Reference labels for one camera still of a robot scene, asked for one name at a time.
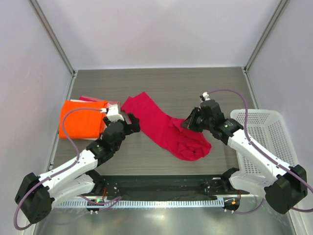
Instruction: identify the left aluminium frame post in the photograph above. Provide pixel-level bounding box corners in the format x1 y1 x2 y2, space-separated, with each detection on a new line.
29 0 77 76

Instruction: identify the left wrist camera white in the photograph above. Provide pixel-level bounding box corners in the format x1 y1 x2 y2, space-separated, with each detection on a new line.
100 105 124 122

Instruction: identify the magenta red t shirt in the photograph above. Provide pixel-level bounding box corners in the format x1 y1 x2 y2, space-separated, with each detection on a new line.
121 92 212 161

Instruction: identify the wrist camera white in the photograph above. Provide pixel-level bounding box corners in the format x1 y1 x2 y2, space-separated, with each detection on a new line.
100 105 124 122
200 92 210 102

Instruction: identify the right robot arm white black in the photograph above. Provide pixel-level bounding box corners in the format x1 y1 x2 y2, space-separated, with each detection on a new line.
181 99 309 214

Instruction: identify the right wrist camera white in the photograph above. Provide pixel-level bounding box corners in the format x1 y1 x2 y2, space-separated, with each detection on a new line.
200 92 210 102

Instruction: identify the orange folded t shirt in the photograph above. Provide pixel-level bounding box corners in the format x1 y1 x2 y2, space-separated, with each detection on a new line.
59 99 108 140

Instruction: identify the white folded t shirt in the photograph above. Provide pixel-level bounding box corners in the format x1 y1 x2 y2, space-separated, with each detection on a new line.
70 98 118 141

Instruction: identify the dusty rose folded t shirt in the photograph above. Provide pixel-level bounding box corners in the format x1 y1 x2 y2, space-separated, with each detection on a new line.
107 101 120 106

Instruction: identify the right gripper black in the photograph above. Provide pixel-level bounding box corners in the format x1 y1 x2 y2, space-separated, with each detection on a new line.
181 107 213 133

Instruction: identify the right aluminium frame post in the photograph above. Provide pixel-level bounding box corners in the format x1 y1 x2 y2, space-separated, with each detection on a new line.
243 0 291 74

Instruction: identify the white plastic perforated basket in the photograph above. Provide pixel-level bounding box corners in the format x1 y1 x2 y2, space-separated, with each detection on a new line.
230 109 299 177

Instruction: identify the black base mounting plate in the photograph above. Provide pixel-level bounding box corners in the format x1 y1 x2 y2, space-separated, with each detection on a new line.
85 174 248 201

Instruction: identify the perforated metal cable rail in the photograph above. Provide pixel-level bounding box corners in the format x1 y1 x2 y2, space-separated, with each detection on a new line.
57 198 224 210

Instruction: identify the aluminium frame post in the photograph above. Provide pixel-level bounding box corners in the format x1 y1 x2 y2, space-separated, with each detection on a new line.
29 0 77 76
243 0 291 74

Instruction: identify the magenta folded t shirt bottom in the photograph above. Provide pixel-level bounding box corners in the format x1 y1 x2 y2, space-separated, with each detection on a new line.
79 96 102 102

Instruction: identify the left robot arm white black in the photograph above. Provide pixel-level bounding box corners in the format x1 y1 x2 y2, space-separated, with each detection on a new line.
15 113 140 224

